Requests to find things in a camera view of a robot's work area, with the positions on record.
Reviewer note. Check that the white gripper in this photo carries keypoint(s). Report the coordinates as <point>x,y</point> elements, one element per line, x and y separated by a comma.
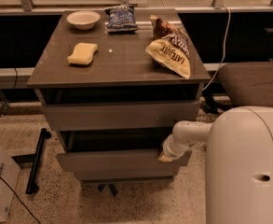
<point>168,148</point>

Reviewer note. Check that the grey drawer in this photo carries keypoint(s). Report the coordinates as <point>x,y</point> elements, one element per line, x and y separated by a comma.
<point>128,150</point>
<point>96,176</point>
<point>118,116</point>

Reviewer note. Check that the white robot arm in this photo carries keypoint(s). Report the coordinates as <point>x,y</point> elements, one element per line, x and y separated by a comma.
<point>238,163</point>

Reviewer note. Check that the grey top drawer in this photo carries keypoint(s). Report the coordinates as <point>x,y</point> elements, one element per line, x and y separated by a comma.
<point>118,116</point>

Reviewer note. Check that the grey bottom drawer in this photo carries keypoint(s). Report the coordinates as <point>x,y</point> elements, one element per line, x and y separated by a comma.
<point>96,176</point>

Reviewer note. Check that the grey drawer cabinet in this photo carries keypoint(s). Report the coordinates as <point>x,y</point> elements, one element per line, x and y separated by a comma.
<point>121,70</point>

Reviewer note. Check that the yellow brown chip bag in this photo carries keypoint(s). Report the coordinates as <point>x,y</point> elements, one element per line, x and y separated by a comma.
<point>170,47</point>

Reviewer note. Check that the grey office chair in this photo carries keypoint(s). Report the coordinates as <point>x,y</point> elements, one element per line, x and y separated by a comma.
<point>247,83</point>

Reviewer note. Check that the yellow sponge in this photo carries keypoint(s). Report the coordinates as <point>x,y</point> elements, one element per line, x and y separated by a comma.
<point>83,54</point>

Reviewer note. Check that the black metal bar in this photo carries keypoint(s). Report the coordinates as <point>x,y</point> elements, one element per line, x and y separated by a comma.
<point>32,185</point>

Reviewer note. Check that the blue chip bag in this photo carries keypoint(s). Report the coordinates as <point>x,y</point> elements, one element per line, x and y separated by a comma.
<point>121,19</point>

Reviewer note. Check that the white bowl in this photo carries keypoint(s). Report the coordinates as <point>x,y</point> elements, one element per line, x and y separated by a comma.
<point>83,20</point>

